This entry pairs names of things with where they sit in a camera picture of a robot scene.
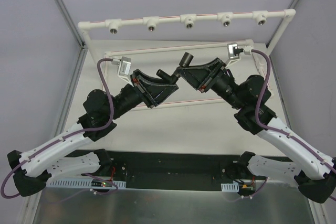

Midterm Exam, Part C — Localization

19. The left white cable duct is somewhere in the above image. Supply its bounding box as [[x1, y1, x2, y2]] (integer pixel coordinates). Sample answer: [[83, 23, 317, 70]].
[[47, 178, 116, 190]]

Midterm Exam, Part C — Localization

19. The white cable duct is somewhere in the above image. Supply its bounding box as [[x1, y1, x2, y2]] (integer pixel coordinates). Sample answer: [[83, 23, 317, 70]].
[[47, 178, 116, 190], [220, 182, 239, 193]]

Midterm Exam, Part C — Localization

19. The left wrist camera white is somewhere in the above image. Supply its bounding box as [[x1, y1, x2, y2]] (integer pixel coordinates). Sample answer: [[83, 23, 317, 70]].
[[111, 56, 132, 85]]

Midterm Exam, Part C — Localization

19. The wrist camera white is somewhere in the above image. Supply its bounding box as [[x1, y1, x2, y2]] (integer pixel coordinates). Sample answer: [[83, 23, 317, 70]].
[[225, 43, 243, 68], [111, 56, 132, 85]]

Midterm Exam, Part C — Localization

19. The black faucet valve handle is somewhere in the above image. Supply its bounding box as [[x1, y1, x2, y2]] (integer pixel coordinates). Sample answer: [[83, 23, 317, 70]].
[[179, 52, 194, 68]]

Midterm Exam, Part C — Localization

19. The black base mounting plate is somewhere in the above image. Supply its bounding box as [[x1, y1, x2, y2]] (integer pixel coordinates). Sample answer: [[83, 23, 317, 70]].
[[49, 148, 266, 190]]

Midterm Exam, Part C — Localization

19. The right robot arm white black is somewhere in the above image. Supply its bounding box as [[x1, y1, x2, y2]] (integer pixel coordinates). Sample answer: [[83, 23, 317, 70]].
[[175, 54, 335, 204]]

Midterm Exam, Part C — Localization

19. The black L-shaped faucet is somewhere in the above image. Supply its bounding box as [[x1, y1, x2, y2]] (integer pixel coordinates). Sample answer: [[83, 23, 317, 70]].
[[156, 69, 179, 84]]

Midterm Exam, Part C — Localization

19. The white PVC pipe frame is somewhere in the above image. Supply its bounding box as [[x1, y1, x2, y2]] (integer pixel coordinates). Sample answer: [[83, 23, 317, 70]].
[[78, 9, 296, 63]]

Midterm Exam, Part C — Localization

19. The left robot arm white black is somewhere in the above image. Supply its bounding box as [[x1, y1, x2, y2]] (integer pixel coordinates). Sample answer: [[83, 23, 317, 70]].
[[7, 70, 178, 197]]

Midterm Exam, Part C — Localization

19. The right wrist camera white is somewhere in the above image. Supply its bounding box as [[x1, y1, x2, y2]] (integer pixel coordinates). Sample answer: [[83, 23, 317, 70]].
[[225, 43, 243, 68]]

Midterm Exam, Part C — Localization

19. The right white cable duct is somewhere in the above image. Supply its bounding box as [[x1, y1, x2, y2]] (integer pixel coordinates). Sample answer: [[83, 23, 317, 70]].
[[220, 182, 239, 193]]

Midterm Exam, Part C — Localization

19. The left aluminium frame post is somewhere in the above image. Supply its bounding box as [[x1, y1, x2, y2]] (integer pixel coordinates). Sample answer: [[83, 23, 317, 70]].
[[40, 0, 87, 156]]

